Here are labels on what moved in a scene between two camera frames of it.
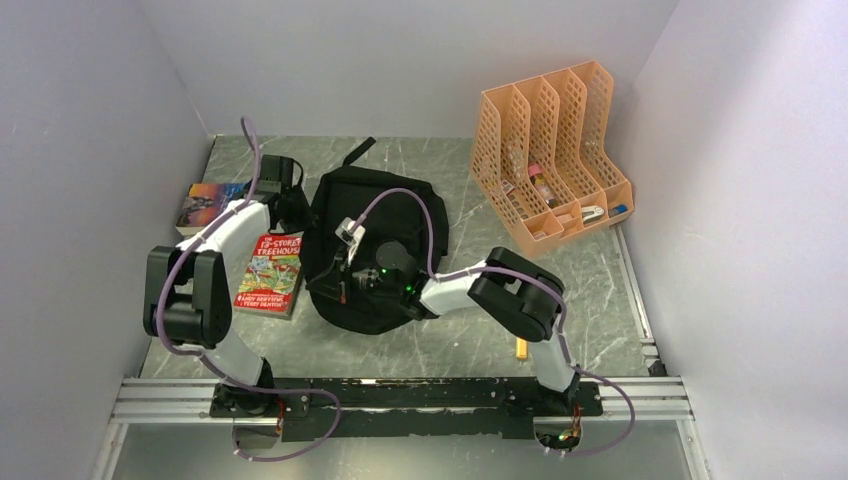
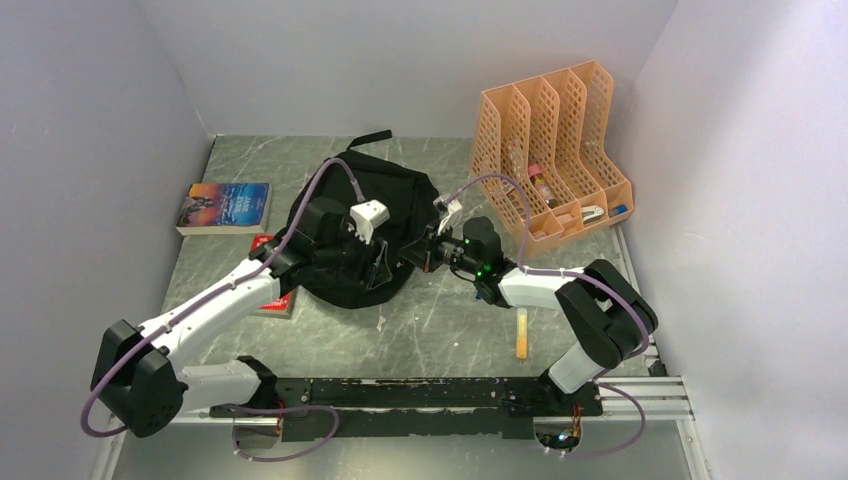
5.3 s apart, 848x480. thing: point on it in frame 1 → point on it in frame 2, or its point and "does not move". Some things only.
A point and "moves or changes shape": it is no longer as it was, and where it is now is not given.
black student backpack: [369, 234] moves or changes shape
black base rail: [487, 407] does not move
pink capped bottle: [536, 176] does not move
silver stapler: [591, 214] does not move
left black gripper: [297, 224] → [363, 265]
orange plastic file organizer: [541, 156] does not move
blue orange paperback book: [204, 202] does not move
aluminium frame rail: [661, 400] does not move
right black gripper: [329, 284] → [418, 253]
